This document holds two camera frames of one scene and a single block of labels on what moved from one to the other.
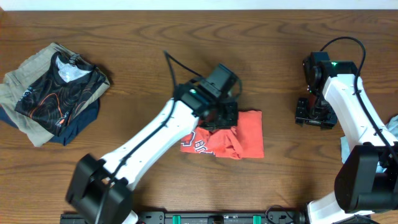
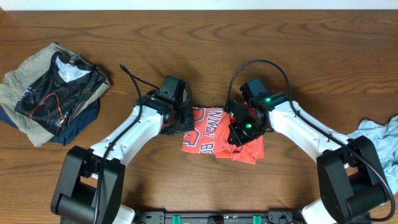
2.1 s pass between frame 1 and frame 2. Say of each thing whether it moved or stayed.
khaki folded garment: stayed
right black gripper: moved
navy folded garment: stayed
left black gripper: moved
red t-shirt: stayed
